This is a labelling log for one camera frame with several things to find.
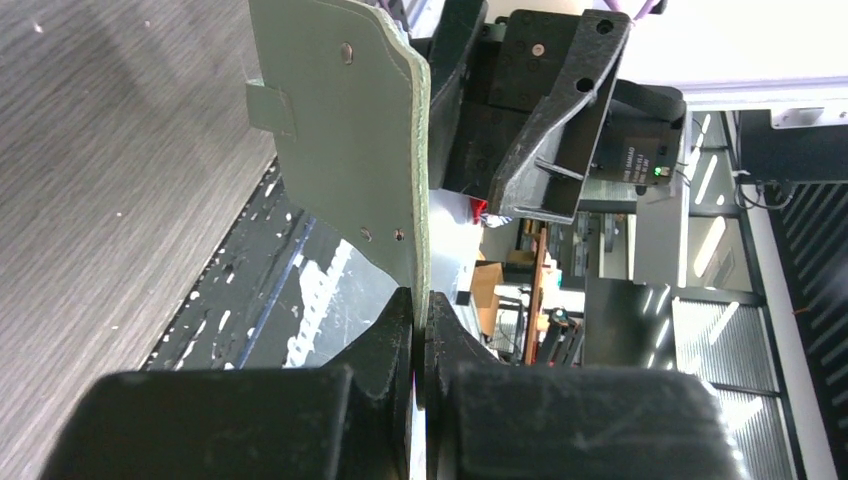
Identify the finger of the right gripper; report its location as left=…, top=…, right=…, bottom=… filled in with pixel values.
left=427, top=0, right=488, bottom=189
left=489, top=10, right=631, bottom=224

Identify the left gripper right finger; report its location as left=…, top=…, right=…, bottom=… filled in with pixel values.
left=423, top=292, right=749, bottom=479

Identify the red striped cloth outside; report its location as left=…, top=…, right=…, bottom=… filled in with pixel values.
left=469, top=198, right=512, bottom=228

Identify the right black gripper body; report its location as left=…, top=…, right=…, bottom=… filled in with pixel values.
left=440, top=7, right=686, bottom=199

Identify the green card holder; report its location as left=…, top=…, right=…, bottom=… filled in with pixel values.
left=245, top=0, right=433, bottom=333

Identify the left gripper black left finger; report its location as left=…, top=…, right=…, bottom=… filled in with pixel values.
left=42, top=288, right=412, bottom=479

